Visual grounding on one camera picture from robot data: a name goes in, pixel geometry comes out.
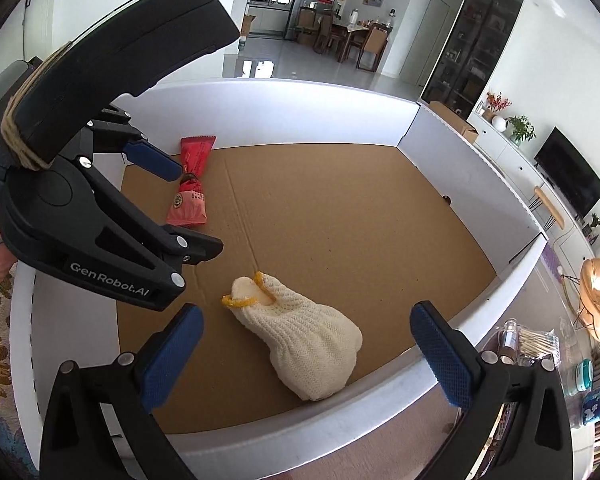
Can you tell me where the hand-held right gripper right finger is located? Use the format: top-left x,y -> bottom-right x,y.
409,301 -> 573,480

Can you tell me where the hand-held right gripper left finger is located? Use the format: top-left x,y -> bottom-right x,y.
39,303 -> 206,480

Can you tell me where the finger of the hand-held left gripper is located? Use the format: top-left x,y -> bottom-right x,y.
86,105 -> 184,182
87,170 -> 225,267

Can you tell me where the red snack packet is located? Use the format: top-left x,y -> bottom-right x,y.
166,135 -> 217,226

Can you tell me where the silver cosmetic bottle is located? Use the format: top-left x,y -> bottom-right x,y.
497,319 -> 521,366

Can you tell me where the cotton swab pack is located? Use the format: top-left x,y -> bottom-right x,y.
517,327 -> 563,366

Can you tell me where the white cardboard container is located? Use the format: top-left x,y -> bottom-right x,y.
9,76 -> 551,480

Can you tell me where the cream knitted glove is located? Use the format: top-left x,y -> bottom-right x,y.
221,271 -> 364,402

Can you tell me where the teal and white cream jar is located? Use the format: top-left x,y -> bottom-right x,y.
572,359 -> 597,392

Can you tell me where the purple floor mat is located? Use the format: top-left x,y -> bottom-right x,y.
540,242 -> 563,286

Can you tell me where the orange rocking chair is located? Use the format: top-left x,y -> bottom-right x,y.
562,257 -> 600,346

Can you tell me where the wooden bench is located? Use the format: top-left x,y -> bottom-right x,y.
532,185 -> 566,231

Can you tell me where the white television cabinet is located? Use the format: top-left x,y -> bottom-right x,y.
467,110 -> 600,261

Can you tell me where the black flat television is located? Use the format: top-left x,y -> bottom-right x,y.
533,127 -> 600,217

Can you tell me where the dining table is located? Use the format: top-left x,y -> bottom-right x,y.
337,22 -> 393,63

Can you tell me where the brown cardboard box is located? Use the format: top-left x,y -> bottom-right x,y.
428,101 -> 480,143

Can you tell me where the wooden dining chair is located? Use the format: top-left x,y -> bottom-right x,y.
355,27 -> 388,73

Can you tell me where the green potted plant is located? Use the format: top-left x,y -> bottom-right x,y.
505,115 -> 536,147

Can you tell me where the red flower arrangement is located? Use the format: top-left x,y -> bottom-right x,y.
482,91 -> 512,121

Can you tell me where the white door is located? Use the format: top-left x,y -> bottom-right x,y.
399,0 -> 453,88

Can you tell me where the dark glass display cabinet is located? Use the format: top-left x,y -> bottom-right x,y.
419,0 -> 526,121

